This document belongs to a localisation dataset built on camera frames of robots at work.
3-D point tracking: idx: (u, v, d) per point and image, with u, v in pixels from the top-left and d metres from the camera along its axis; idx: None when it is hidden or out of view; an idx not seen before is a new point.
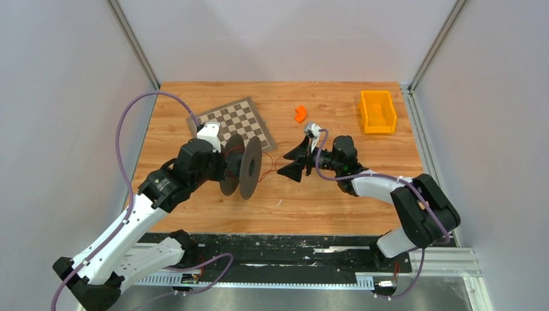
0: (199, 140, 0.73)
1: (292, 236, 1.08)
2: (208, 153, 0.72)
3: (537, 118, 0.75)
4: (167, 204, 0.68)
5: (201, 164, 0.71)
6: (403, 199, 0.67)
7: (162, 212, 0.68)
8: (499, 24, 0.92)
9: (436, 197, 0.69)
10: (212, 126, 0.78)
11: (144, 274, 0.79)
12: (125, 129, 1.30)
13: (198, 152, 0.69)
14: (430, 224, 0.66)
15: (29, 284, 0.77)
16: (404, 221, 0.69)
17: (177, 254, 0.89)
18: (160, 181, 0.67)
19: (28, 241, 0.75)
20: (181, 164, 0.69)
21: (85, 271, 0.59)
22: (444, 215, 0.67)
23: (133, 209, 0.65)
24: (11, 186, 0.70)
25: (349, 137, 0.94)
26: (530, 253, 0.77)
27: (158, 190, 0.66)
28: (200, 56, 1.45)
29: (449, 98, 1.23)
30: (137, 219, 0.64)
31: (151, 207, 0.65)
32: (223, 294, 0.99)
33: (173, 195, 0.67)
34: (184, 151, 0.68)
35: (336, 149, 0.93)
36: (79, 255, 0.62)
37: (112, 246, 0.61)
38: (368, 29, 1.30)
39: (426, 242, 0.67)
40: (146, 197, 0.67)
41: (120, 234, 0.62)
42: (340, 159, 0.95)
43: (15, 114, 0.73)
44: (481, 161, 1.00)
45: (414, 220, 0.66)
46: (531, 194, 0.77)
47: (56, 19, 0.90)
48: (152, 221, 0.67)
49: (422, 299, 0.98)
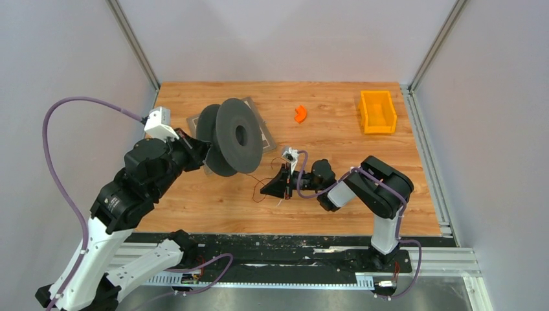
0: (145, 144, 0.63)
1: (292, 236, 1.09)
2: (160, 156, 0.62)
3: (537, 119, 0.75)
4: (124, 223, 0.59)
5: (155, 172, 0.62)
6: (353, 181, 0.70)
7: (122, 232, 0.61)
8: (499, 24, 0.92)
9: (382, 169, 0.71)
10: (154, 114, 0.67)
11: (141, 281, 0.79)
12: (124, 130, 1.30)
13: (145, 159, 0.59)
14: (385, 192, 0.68)
15: (28, 285, 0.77)
16: (364, 200, 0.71)
17: (177, 257, 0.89)
18: (110, 199, 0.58)
19: (26, 242, 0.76)
20: (132, 175, 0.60)
21: (62, 302, 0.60)
22: (395, 181, 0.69)
23: (90, 236, 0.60)
24: (10, 186, 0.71)
25: (325, 162, 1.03)
26: (529, 253, 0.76)
27: (110, 210, 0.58)
28: (200, 56, 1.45)
29: (449, 98, 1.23)
30: (94, 247, 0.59)
31: (106, 232, 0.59)
32: (223, 294, 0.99)
33: (128, 214, 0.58)
34: (129, 161, 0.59)
35: (316, 173, 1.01)
36: (56, 284, 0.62)
37: (78, 278, 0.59)
38: (368, 29, 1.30)
39: (389, 210, 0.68)
40: (101, 221, 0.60)
41: (84, 264, 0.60)
42: (320, 181, 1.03)
43: (15, 113, 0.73)
44: (481, 162, 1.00)
45: (368, 193, 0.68)
46: (531, 194, 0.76)
47: (56, 20, 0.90)
48: (116, 241, 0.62)
49: (422, 299, 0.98)
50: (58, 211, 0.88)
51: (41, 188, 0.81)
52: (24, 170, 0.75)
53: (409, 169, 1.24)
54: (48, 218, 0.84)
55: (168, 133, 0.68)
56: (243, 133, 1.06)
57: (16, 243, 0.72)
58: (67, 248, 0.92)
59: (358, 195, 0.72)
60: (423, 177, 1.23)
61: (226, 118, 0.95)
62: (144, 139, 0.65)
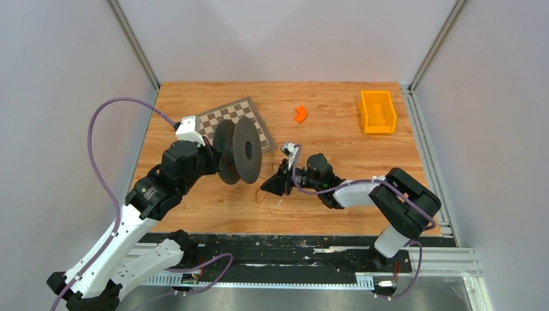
0: (180, 144, 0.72)
1: (292, 236, 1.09)
2: (193, 157, 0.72)
3: (537, 118, 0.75)
4: (155, 212, 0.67)
5: (186, 169, 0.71)
6: (380, 196, 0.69)
7: (151, 221, 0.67)
8: (500, 24, 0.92)
9: (412, 187, 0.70)
10: (188, 121, 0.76)
11: (142, 279, 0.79)
12: (125, 130, 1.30)
13: (181, 157, 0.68)
14: (414, 212, 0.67)
15: (29, 285, 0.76)
16: (390, 218, 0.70)
17: (177, 256, 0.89)
18: (147, 190, 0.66)
19: (28, 241, 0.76)
20: (166, 171, 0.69)
21: (79, 285, 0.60)
22: (422, 201, 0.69)
23: (122, 221, 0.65)
24: (11, 186, 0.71)
25: (320, 155, 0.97)
26: (529, 253, 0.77)
27: (145, 199, 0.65)
28: (200, 56, 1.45)
29: (449, 98, 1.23)
30: (126, 230, 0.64)
31: (139, 218, 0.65)
32: (223, 294, 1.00)
33: (160, 204, 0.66)
34: (167, 158, 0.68)
35: (311, 168, 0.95)
36: (72, 269, 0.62)
37: (103, 260, 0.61)
38: (368, 28, 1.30)
39: (415, 231, 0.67)
40: (134, 207, 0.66)
41: (111, 247, 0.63)
42: (317, 177, 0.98)
43: (16, 113, 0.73)
44: (481, 161, 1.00)
45: (397, 212, 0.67)
46: (531, 194, 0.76)
47: (56, 20, 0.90)
48: (143, 230, 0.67)
49: (422, 299, 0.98)
50: (59, 211, 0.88)
51: (42, 189, 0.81)
52: (24, 171, 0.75)
53: (409, 169, 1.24)
54: (50, 218, 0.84)
55: (197, 140, 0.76)
56: (251, 148, 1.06)
57: (18, 244, 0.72)
58: (68, 248, 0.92)
59: (383, 212, 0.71)
60: (423, 177, 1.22)
61: (241, 133, 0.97)
62: (178, 140, 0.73)
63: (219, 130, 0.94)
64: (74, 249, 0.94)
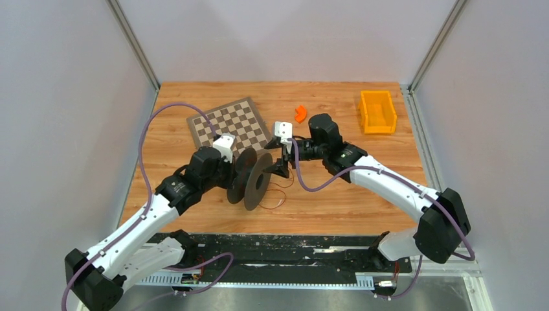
0: (209, 148, 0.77)
1: (292, 236, 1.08)
2: (218, 161, 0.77)
3: (538, 118, 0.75)
4: (180, 207, 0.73)
5: (211, 170, 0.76)
6: (434, 224, 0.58)
7: (175, 214, 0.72)
8: (499, 24, 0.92)
9: (459, 216, 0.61)
10: (227, 137, 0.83)
11: (146, 274, 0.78)
12: (125, 131, 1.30)
13: (209, 159, 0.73)
14: (454, 242, 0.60)
15: (29, 284, 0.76)
16: (424, 236, 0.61)
17: (179, 254, 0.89)
18: (176, 185, 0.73)
19: (28, 241, 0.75)
20: (193, 170, 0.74)
21: (101, 261, 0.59)
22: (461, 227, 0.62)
23: (151, 207, 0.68)
24: (12, 186, 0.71)
25: (325, 115, 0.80)
26: (531, 253, 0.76)
27: (174, 194, 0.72)
28: (199, 56, 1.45)
29: (449, 98, 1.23)
30: (155, 216, 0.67)
31: (168, 205, 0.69)
32: (223, 294, 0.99)
33: (186, 198, 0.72)
34: (195, 159, 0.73)
35: (314, 129, 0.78)
36: (92, 249, 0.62)
37: (129, 240, 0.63)
38: (368, 29, 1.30)
39: (443, 258, 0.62)
40: (164, 197, 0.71)
41: (138, 228, 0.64)
42: (322, 140, 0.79)
43: (17, 113, 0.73)
44: (481, 162, 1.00)
45: (441, 241, 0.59)
46: (531, 194, 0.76)
47: (56, 21, 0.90)
48: (166, 221, 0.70)
49: (421, 299, 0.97)
50: (59, 211, 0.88)
51: (42, 189, 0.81)
52: (26, 173, 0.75)
53: (409, 169, 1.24)
54: (49, 218, 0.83)
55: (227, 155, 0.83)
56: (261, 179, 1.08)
57: (17, 243, 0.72)
58: (68, 248, 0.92)
59: (420, 230, 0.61)
60: (423, 177, 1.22)
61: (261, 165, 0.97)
62: (207, 145, 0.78)
63: (245, 155, 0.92)
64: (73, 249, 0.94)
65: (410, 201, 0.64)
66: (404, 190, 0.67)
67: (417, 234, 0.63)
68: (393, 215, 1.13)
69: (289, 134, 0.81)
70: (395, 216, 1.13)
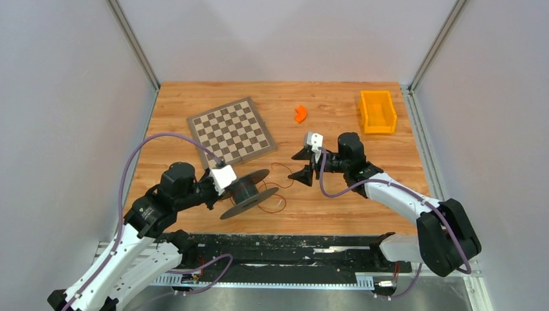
0: (180, 164, 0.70)
1: (292, 236, 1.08)
2: (191, 178, 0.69)
3: (538, 117, 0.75)
4: (153, 231, 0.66)
5: (184, 189, 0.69)
6: (429, 227, 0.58)
7: (148, 240, 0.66)
8: (500, 24, 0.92)
9: (462, 227, 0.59)
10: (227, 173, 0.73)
11: (141, 288, 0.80)
12: (125, 131, 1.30)
13: (179, 178, 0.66)
14: (454, 253, 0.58)
15: (29, 284, 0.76)
16: (424, 245, 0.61)
17: (175, 260, 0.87)
18: (144, 210, 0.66)
19: (28, 240, 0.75)
20: (164, 191, 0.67)
21: (78, 303, 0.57)
22: (467, 244, 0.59)
23: (121, 240, 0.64)
24: (12, 184, 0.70)
25: (356, 134, 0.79)
26: (531, 253, 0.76)
27: (143, 219, 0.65)
28: (199, 56, 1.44)
29: (449, 98, 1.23)
30: (125, 249, 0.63)
31: (137, 236, 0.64)
32: (223, 294, 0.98)
33: (158, 223, 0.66)
34: (166, 179, 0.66)
35: (342, 145, 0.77)
36: (70, 288, 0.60)
37: (103, 276, 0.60)
38: (368, 29, 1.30)
39: (445, 271, 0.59)
40: (133, 227, 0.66)
41: (111, 264, 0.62)
42: (346, 156, 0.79)
43: (17, 112, 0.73)
44: (482, 162, 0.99)
45: (436, 247, 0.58)
46: (532, 194, 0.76)
47: (56, 21, 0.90)
48: (141, 249, 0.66)
49: (422, 299, 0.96)
50: (59, 211, 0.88)
51: (42, 188, 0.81)
52: (26, 172, 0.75)
53: (409, 169, 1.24)
54: (48, 217, 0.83)
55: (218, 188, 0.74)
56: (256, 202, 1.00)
57: (17, 243, 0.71)
58: (67, 248, 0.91)
59: (420, 238, 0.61)
60: (423, 177, 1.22)
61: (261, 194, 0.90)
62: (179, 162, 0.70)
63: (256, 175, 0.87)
64: (72, 249, 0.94)
65: (411, 208, 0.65)
66: (407, 198, 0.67)
67: (419, 243, 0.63)
68: (393, 215, 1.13)
69: (320, 144, 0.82)
70: (395, 216, 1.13)
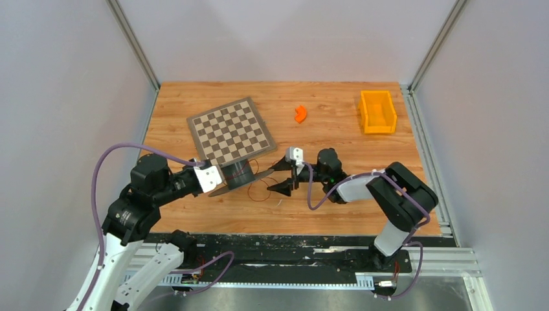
0: (149, 157, 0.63)
1: (292, 236, 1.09)
2: (165, 169, 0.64)
3: (538, 117, 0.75)
4: (137, 234, 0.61)
5: (159, 182, 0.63)
6: (377, 187, 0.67)
7: (135, 244, 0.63)
8: (499, 25, 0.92)
9: (409, 181, 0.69)
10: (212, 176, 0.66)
11: (150, 289, 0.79)
12: (125, 131, 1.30)
13: (151, 172, 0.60)
14: (408, 203, 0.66)
15: (28, 284, 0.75)
16: (384, 208, 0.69)
17: (178, 258, 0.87)
18: (121, 215, 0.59)
19: (25, 239, 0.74)
20: (139, 189, 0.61)
21: None
22: (418, 195, 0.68)
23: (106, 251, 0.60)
24: (11, 183, 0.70)
25: (332, 149, 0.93)
26: (531, 253, 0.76)
27: (122, 224, 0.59)
28: (199, 56, 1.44)
29: (449, 98, 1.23)
30: (111, 260, 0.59)
31: (120, 244, 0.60)
32: (223, 294, 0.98)
33: (140, 225, 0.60)
34: (136, 175, 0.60)
35: (322, 162, 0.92)
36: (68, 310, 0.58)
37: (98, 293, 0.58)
38: (368, 29, 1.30)
39: (410, 224, 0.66)
40: (114, 235, 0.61)
41: (101, 279, 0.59)
42: (325, 171, 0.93)
43: (15, 111, 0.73)
44: (482, 162, 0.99)
45: (390, 203, 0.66)
46: (532, 194, 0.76)
47: (56, 20, 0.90)
48: (130, 254, 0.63)
49: (422, 299, 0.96)
50: (59, 211, 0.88)
51: (41, 188, 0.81)
52: (25, 172, 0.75)
53: (409, 169, 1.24)
54: (46, 217, 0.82)
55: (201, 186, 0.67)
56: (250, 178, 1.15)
57: (16, 242, 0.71)
58: (67, 247, 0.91)
59: (379, 203, 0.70)
60: (423, 177, 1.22)
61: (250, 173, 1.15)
62: (146, 155, 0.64)
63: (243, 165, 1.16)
64: (71, 249, 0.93)
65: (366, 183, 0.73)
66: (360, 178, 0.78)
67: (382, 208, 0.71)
68: None
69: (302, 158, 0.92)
70: None
